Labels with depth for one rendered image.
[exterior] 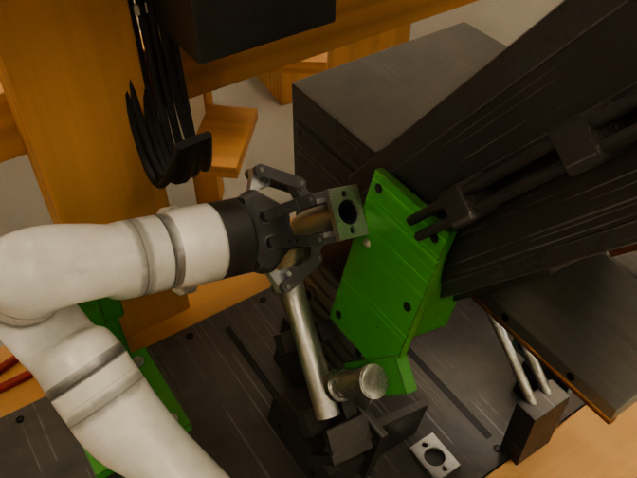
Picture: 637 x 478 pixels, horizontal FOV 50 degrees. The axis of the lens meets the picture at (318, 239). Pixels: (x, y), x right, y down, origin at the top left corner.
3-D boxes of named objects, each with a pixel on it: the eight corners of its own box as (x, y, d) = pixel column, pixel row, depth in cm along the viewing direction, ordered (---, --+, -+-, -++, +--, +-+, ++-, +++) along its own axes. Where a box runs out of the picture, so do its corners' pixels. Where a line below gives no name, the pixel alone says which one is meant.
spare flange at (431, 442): (408, 450, 88) (409, 447, 88) (431, 434, 90) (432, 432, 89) (435, 485, 85) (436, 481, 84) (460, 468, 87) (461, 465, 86)
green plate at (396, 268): (440, 363, 80) (506, 217, 68) (387, 385, 75) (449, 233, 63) (380, 300, 87) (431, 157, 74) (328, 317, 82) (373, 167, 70)
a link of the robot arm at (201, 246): (171, 207, 72) (113, 217, 68) (216, 188, 62) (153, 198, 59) (190, 292, 72) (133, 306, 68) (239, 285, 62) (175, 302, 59)
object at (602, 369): (704, 354, 75) (716, 337, 73) (607, 428, 68) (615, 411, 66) (462, 167, 98) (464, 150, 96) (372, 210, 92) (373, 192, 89)
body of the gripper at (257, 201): (231, 284, 62) (315, 263, 67) (210, 193, 62) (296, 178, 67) (197, 288, 68) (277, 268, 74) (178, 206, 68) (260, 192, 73)
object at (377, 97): (509, 257, 113) (560, 75, 89) (360, 340, 101) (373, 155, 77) (436, 196, 124) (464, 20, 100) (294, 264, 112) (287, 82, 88)
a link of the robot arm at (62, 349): (-47, 284, 58) (46, 417, 59) (-40, 254, 51) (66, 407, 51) (27, 244, 62) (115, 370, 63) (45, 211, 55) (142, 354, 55)
